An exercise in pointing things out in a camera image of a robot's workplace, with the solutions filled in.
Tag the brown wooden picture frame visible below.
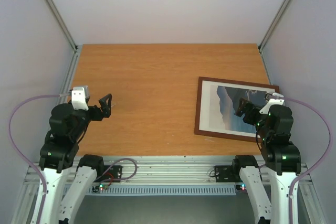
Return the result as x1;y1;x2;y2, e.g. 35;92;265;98
194;76;280;143

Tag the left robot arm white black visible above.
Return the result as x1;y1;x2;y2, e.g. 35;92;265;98
31;87;112;223

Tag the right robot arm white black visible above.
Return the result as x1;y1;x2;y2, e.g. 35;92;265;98
232;93;301;223

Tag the landscape photo with white mat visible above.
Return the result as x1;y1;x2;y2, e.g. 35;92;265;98
201;81;274;137

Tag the right small circuit board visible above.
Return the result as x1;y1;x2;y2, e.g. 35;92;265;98
236;184;246;191

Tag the small circuit board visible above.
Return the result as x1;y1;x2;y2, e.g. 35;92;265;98
91;185;109;194
236;184;246;191

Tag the left small circuit board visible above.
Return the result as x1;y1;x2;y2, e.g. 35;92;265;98
91;185;109;194

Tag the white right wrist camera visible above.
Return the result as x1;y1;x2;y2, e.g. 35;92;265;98
259;92;285;114

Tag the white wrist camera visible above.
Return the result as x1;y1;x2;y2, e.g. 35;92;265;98
71;86;90;111
259;92;285;114

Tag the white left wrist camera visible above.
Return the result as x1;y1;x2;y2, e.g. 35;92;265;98
71;86;90;111

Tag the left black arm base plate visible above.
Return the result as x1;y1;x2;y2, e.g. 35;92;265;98
98;165;123;183

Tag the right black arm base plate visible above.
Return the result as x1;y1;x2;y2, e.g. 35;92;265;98
214;165;239;183

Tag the aluminium rail base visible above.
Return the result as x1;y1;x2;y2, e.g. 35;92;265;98
23;155;313;185

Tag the grey slotted cable duct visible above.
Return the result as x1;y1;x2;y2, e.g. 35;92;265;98
62;184;237;196

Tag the left aluminium corner post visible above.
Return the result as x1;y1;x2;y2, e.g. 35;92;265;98
45;0;78;52

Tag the aluminium corner post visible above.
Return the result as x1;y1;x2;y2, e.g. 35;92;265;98
258;0;292;53
45;0;78;52

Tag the right aluminium corner post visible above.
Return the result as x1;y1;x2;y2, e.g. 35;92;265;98
258;0;292;53

